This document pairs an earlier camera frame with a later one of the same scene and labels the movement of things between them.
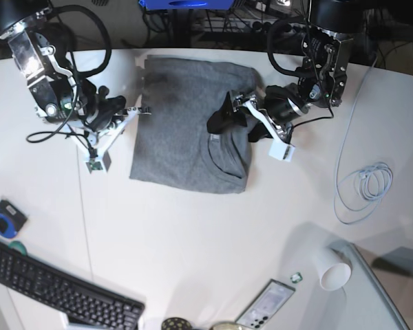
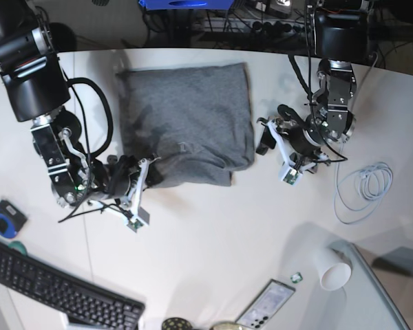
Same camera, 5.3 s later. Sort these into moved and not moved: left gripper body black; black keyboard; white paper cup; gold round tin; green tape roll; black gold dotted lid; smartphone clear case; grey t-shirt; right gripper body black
Moved: right gripper body black; grey t-shirt; left gripper body black
Not moved: green tape roll; smartphone clear case; gold round tin; black keyboard; black gold dotted lid; white paper cup
